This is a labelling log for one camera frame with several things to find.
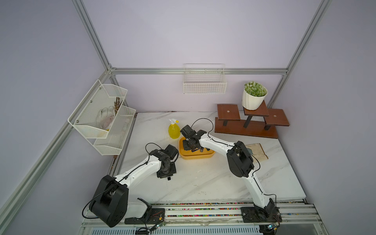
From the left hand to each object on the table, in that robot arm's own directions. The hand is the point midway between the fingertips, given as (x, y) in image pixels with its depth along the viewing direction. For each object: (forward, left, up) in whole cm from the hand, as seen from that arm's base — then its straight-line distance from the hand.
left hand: (169, 175), depth 83 cm
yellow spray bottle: (+30, -1, +4) cm, 30 cm away
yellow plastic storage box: (+16, -20, -3) cm, 26 cm away
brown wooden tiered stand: (+37, -40, +6) cm, 55 cm away
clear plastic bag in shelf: (+21, +34, +26) cm, 48 cm away
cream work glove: (+18, -58, -4) cm, 61 cm away
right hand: (+21, -11, -3) cm, 24 cm away
